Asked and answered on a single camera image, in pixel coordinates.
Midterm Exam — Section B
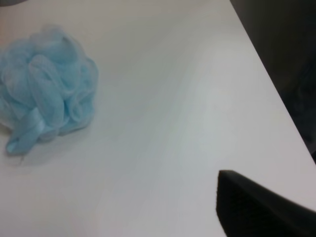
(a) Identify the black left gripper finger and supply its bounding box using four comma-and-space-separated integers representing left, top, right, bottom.
216, 170, 316, 237

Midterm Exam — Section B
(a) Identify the light blue mesh bath sponge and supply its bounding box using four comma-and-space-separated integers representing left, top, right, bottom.
0, 26, 98, 156

